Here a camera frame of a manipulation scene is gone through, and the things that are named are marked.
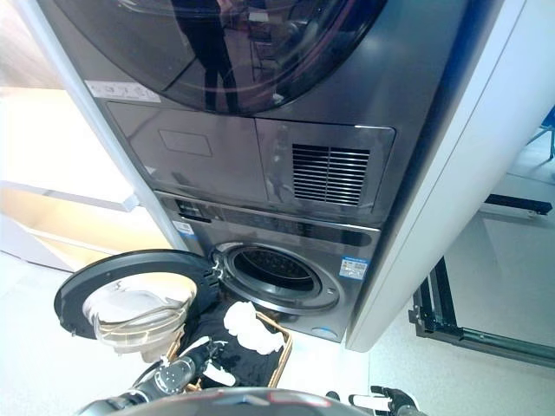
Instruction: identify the wicker laundry basket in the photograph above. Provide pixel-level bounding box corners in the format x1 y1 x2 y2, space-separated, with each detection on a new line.
166 309 295 391

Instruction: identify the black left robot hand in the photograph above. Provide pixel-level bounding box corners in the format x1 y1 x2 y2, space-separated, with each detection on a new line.
189 339 240 388

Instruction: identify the dark grey washing machine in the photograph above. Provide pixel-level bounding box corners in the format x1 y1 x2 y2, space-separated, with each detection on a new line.
153 189 383 344

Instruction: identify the white garment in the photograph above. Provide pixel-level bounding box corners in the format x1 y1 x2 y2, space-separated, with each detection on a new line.
222 300 284 354

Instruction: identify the black garment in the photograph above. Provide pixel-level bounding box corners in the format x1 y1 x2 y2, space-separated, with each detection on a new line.
177 301 288 390

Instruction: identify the colourful energy label sticker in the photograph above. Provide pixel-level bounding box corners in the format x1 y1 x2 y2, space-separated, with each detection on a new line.
339 257 369 282

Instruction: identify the round washing machine door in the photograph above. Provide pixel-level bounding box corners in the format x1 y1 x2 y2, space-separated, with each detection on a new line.
54 249 219 364

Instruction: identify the light wooden shelf unit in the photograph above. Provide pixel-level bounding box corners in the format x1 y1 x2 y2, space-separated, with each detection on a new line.
0 86 174 275

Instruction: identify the dark robot torso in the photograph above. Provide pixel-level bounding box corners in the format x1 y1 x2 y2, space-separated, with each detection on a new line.
77 387 362 416

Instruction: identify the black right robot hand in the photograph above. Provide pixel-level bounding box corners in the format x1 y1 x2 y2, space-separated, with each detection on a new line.
324 385 421 416

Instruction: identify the white warning sticker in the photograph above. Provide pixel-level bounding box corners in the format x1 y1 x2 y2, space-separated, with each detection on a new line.
85 79 162 104

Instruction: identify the black metal frame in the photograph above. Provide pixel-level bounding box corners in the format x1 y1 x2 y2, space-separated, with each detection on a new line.
407 255 555 370

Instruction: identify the blue chair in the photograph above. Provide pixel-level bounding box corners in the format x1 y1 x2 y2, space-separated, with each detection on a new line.
532 115 555 162

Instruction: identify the white cabinet side panel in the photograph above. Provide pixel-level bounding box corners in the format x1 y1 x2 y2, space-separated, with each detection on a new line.
344 0 555 353

